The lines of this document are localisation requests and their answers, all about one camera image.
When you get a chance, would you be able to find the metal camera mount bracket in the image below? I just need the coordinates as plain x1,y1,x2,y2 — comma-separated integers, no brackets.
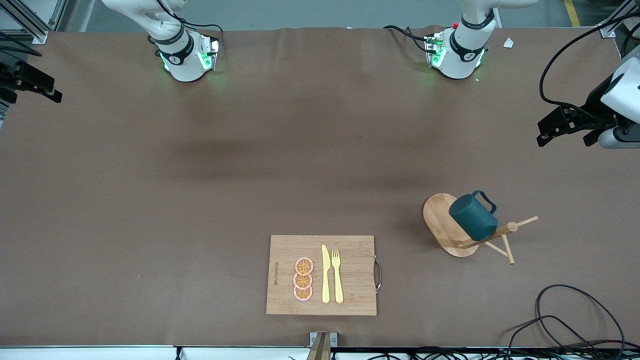
306,331,338,360

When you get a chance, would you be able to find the aluminium frame profile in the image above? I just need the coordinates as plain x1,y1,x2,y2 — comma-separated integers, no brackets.
0,0,68,44
597,0,640,39

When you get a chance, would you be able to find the bamboo cutting board with handle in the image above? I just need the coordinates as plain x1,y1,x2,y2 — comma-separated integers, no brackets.
265,234,383,317

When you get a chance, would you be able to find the wooden mug tree stand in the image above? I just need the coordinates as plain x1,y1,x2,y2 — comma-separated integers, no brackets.
422,193,539,265

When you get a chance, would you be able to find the yellow plastic fork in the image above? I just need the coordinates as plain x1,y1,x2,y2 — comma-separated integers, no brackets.
331,248,345,305

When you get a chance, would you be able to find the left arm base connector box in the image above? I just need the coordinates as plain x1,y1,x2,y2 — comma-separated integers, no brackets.
425,32,447,69

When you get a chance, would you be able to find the black right base cable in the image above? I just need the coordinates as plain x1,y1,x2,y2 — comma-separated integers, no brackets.
155,0,224,48

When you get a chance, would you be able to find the brown table cover cloth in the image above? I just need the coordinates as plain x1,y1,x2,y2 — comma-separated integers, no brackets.
0,25,640,349

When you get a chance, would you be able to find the dark teal ribbed mug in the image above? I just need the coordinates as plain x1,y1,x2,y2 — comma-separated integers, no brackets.
448,190,499,242

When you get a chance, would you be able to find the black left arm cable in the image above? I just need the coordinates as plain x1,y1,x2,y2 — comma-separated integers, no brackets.
538,12,640,115

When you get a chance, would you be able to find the yellow plastic knife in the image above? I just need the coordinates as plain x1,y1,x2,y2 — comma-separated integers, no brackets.
321,244,331,304

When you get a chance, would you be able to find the black base cable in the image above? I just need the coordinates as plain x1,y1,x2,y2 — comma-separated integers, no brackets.
155,0,224,48
383,25,432,54

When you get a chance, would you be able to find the black left base cable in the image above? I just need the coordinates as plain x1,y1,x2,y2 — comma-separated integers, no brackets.
383,25,432,54

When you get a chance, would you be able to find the black looped cable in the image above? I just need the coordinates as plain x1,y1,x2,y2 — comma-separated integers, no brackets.
500,314,607,360
535,284,627,352

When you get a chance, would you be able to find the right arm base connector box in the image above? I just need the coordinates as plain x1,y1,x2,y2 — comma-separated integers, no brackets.
197,34,221,71

